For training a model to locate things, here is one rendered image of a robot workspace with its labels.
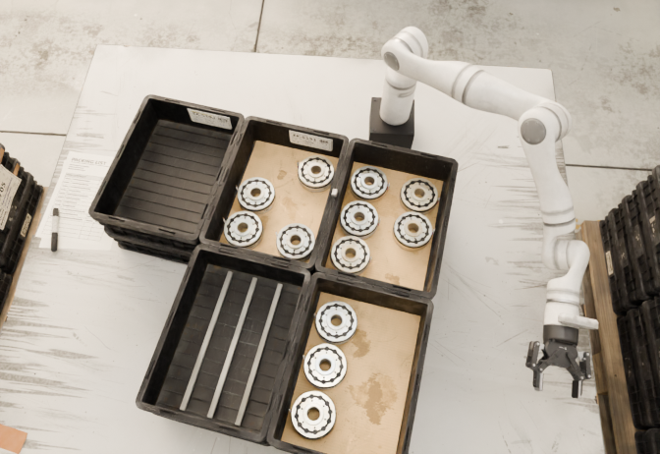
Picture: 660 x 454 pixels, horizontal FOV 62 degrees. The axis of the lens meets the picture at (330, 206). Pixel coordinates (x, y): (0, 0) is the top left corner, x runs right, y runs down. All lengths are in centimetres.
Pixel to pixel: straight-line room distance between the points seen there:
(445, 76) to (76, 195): 115
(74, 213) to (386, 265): 95
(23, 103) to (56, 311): 160
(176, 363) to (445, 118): 112
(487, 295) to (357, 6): 199
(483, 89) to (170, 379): 101
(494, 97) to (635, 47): 207
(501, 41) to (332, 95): 144
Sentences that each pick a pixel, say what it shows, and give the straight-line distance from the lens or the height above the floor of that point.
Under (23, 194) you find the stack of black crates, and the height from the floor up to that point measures 27.
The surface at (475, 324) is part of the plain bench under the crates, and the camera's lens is 160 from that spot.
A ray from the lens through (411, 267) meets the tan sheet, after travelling 148.
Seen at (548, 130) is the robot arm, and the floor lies 122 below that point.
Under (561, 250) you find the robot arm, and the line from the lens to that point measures 139.
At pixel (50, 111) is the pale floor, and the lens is 304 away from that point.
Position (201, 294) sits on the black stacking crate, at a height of 83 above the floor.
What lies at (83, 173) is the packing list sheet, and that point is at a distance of 189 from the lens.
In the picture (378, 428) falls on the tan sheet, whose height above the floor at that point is 83.
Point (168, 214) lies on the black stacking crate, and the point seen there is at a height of 83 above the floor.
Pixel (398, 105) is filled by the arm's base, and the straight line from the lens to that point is 164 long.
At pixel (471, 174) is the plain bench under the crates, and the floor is 70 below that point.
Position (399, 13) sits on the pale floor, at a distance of 317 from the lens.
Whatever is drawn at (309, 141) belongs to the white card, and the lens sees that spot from 157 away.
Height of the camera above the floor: 220
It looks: 64 degrees down
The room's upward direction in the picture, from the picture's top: straight up
